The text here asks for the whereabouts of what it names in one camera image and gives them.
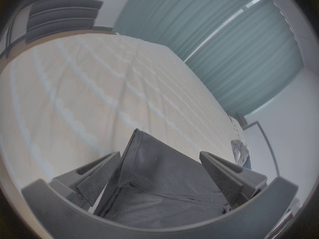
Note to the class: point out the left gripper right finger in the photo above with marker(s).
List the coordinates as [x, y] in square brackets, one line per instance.
[234, 183]

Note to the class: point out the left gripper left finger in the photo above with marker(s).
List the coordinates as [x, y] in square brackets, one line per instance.
[92, 183]

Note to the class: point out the black long-sleeved top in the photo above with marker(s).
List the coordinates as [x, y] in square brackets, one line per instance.
[154, 178]

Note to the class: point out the bed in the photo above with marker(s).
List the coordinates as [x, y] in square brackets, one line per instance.
[99, 88]

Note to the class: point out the dark blue garment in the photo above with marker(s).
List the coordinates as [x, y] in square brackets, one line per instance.
[248, 165]

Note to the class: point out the grey garment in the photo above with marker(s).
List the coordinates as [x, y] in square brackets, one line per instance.
[239, 150]

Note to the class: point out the white printed pillow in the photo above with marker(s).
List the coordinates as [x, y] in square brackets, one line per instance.
[236, 131]

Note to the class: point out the grey bedside table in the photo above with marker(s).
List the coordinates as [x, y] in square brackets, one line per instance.
[241, 119]

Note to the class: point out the blue-green curtain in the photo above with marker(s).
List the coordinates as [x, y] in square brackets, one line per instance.
[249, 66]
[162, 16]

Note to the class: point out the black chest of drawers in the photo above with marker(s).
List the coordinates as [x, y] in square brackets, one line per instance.
[62, 16]

